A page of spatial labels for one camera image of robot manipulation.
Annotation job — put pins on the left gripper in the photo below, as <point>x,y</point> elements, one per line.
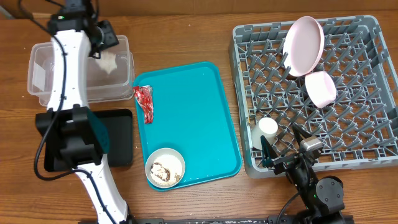
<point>111,37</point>

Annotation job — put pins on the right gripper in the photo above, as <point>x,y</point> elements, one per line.
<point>268,153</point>

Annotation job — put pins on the white cup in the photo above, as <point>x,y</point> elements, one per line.
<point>266,127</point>

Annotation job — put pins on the white napkin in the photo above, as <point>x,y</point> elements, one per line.
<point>107,62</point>

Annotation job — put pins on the pink bowl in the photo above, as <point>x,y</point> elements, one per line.
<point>320,88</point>

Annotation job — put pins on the pink plate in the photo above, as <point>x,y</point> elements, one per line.
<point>303,44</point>

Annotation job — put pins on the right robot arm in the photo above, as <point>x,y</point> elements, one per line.
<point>323,198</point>

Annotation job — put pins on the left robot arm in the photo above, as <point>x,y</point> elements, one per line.
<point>70,29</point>

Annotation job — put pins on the grey dishwasher rack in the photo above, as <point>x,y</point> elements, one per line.
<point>358,130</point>

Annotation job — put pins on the clear plastic bin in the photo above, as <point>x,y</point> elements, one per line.
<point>101,87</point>

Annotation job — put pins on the red snack wrapper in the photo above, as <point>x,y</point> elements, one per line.
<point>143,95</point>

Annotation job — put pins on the black tray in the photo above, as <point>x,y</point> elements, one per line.
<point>119,140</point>

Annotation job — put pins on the teal serving tray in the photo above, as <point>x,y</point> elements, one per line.
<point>192,116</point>

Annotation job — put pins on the grey bowl with food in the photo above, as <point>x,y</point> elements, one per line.
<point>165,168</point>

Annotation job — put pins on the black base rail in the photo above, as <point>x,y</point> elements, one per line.
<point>269,220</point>

